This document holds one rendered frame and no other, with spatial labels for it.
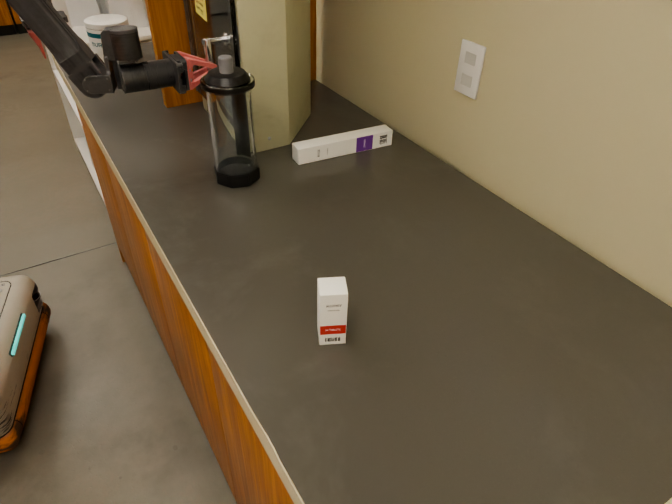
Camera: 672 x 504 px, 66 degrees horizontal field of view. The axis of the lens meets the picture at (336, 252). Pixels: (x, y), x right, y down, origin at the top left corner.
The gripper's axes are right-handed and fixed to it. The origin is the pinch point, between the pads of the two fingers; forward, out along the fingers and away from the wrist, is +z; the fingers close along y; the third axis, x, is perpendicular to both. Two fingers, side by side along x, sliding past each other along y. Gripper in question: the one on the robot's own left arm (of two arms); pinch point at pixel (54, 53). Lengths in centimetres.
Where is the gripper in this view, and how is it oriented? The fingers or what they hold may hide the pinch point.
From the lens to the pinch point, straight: 160.4
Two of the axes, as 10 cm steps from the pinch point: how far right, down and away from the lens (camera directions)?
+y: 8.5, -3.0, 4.3
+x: -5.2, -5.4, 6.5
